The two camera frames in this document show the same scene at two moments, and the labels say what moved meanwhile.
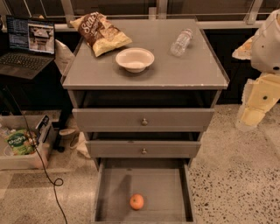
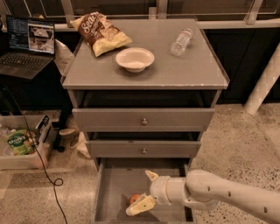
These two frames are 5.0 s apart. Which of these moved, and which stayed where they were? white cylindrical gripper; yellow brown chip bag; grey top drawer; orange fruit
Moved: white cylindrical gripper
Stayed: orange fruit; grey top drawer; yellow brown chip bag
